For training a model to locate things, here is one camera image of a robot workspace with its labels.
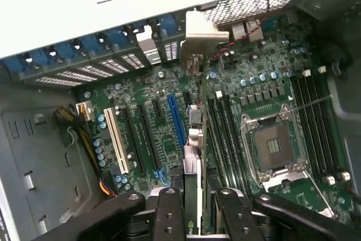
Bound CPU socket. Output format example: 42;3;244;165
239;104;310;190

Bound black RAM slot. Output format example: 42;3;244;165
291;78;325;182
308;72;344;179
225;95;254;194
215;90;246;194
208;97;237;190
300;70;335;184
316;65;351;182

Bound metal socket cover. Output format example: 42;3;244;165
262;172;312;195

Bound black rear fan housing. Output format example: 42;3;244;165
293;0;361;89

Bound metal rear port block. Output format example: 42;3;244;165
231;19;265;42

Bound yellow black power wire bundle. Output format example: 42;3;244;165
52;105;118;197

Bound green motherboard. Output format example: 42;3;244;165
74;12;359;221

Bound white expansion slot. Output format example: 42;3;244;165
103;107;130;175

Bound blue disk port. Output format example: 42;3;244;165
153;168;168;187

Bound blue expansion slot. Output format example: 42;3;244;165
166;93;187;148

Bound perforated metal slot cover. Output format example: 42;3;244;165
98;59;131;74
33;76;83;88
56;70;99;84
121;52;147;70
77;65;113;78
162;40;180;63

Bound blue card retention latches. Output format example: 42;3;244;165
2;13;182;75

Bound short black expansion slot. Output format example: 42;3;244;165
152;99;166;121

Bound red black thin wire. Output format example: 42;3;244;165
211;0;272;62

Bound thin wire locking lever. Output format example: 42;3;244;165
290;95;334;111
306;171;337;220

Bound white power connector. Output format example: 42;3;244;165
75;100;94;122

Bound open black PC case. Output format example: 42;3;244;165
0;0;361;241

